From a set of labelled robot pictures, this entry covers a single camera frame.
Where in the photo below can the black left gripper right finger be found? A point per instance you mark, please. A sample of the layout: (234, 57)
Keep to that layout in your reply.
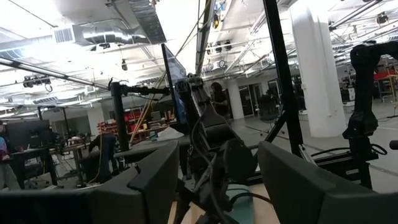
(289, 186)

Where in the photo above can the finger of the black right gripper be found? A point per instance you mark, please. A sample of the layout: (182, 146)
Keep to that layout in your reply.
(183, 199)

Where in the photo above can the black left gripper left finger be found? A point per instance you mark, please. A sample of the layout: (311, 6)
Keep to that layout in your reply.
(155, 186)

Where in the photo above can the teal rubber slide sandal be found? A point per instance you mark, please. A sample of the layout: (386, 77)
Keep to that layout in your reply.
(242, 211)

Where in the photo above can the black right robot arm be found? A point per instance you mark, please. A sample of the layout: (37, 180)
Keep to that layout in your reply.
(214, 124)

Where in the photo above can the grey desk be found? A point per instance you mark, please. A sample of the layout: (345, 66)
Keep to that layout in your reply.
(146, 149)

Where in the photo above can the white paper sheet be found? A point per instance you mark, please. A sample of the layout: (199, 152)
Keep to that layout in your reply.
(169, 133)

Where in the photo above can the white round pillar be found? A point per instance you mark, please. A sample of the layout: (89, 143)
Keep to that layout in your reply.
(236, 99)
(317, 77)

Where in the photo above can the person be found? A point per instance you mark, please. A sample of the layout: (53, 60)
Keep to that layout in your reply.
(6, 174)
(219, 99)

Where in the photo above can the red storage rack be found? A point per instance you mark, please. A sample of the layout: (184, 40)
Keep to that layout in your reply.
(129, 116)

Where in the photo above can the black monitor pole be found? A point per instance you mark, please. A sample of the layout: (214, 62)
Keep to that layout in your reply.
(119, 118)

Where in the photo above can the black monitor with blue screen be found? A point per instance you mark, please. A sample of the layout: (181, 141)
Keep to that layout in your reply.
(175, 68)

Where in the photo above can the black jointed stand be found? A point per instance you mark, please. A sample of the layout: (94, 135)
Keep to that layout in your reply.
(365, 93)

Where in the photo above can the black desk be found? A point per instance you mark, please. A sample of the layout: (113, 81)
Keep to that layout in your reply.
(31, 152)

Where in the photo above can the black desktop monitor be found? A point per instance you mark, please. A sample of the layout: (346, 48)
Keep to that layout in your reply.
(28, 133)

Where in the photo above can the black aluminium table frame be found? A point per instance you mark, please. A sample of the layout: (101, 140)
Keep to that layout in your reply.
(284, 77)

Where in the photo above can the silver ventilation duct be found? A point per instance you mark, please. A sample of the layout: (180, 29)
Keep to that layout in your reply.
(102, 35)

